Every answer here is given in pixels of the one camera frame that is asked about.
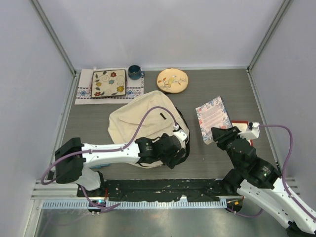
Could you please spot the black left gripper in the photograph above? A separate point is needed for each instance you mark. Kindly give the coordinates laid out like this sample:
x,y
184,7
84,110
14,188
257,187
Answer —
x,y
172,161

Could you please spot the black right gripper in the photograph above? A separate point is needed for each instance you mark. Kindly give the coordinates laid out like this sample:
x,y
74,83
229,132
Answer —
x,y
222,135

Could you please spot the floral cover book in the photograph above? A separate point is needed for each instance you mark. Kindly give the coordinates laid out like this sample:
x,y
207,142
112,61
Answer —
x,y
212,114

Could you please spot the red bordered book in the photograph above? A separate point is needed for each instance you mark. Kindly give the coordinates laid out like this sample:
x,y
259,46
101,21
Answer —
x,y
242,126

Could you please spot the cream canvas backpack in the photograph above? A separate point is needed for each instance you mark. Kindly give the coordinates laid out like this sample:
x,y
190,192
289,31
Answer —
x,y
150,116

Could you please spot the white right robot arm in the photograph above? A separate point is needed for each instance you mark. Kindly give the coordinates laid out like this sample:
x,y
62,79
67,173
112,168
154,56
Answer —
x,y
259,181

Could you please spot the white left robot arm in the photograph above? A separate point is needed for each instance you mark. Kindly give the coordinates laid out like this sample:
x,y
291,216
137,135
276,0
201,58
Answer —
x,y
76,161

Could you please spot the blue small box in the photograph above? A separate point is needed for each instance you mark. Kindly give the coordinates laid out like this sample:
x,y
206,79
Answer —
x,y
100,166

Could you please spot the round bird ceramic plate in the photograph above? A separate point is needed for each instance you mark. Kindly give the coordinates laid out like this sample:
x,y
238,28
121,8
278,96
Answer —
x,y
172,80

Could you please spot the white embroidered placemat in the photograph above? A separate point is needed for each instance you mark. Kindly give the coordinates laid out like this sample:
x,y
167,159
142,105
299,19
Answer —
x,y
134,89

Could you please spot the dark blue ceramic mug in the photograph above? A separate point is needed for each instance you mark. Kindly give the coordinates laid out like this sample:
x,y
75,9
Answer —
x,y
135,72

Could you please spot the square floral ceramic plate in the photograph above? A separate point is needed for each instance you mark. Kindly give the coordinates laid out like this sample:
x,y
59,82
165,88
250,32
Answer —
x,y
108,83

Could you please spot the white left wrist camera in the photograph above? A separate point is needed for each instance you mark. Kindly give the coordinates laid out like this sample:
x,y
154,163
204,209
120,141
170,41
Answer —
x,y
180,133

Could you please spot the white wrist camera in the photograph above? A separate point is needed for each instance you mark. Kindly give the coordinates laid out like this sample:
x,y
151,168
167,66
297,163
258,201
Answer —
x,y
252,131
180,133

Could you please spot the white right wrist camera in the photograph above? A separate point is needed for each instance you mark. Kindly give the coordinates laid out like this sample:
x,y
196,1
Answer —
x,y
252,131

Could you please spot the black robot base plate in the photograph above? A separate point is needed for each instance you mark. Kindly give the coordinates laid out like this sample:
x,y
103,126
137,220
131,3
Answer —
x,y
163,190

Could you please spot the white slotted cable duct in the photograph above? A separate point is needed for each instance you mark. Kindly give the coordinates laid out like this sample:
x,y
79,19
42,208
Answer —
x,y
181,204

